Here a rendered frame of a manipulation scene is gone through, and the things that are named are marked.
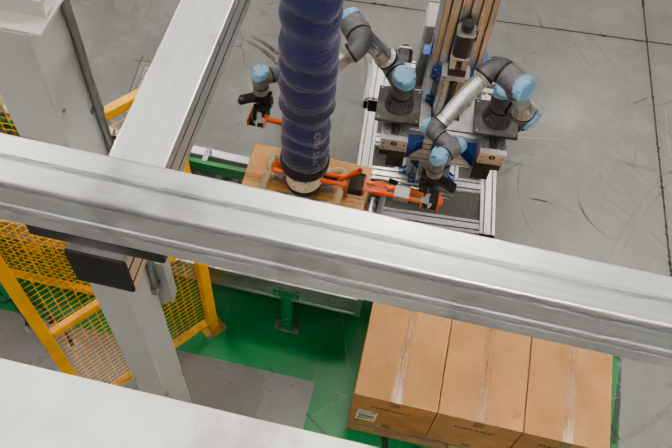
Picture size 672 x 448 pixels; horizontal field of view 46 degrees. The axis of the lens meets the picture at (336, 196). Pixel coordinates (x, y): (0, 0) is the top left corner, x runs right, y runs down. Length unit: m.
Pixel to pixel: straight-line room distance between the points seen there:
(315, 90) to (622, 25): 3.69
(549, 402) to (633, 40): 3.18
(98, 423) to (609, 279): 0.67
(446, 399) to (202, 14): 2.67
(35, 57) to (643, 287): 1.21
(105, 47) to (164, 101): 4.39
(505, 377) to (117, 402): 3.10
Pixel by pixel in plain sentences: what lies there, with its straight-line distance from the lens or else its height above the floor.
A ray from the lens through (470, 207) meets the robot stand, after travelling 4.75.
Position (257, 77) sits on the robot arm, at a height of 1.42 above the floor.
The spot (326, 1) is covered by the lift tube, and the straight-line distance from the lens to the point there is 2.76.
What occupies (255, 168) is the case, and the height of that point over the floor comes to 0.95.
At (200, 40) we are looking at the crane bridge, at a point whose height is 3.05.
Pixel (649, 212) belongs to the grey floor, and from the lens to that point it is 5.36.
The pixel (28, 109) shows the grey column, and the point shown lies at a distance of 1.88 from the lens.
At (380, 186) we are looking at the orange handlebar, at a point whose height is 1.09.
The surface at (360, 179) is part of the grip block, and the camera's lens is 3.68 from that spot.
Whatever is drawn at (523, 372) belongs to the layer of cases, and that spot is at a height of 0.54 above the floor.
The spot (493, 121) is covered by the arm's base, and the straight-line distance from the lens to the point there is 4.02.
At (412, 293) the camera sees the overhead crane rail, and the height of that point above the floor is 3.14.
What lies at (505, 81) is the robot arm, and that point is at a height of 1.60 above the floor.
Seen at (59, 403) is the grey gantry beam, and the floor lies 3.22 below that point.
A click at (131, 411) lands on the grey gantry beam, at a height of 3.22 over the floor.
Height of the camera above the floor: 4.14
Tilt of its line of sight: 57 degrees down
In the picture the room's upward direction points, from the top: 6 degrees clockwise
